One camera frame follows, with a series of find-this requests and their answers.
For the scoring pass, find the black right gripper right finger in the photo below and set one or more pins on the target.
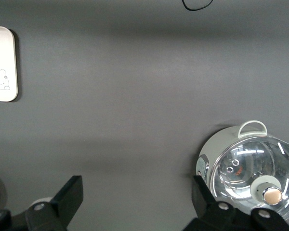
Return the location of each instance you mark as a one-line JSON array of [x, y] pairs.
[[204, 207]]

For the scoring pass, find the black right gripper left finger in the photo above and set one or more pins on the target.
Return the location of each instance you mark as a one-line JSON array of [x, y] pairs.
[[62, 204]]

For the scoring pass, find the cream rectangular rabbit tray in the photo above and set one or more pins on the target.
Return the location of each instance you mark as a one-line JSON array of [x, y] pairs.
[[2, 55]]

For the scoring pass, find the glass pot lid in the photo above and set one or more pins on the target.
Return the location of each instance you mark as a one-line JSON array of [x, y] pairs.
[[250, 168]]

